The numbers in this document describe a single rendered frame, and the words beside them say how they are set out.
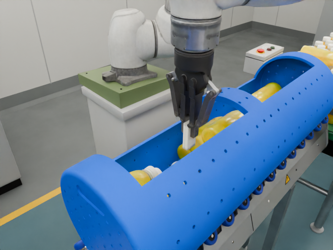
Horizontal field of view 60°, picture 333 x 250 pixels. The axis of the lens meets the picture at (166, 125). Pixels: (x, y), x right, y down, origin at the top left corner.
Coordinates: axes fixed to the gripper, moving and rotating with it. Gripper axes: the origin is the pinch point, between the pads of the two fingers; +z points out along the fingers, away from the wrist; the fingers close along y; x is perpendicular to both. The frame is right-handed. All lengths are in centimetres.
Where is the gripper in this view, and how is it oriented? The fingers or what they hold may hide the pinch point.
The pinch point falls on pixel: (189, 134)
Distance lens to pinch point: 65.5
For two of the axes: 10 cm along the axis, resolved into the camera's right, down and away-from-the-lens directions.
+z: 0.0, 8.3, 5.5
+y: 7.1, 3.9, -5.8
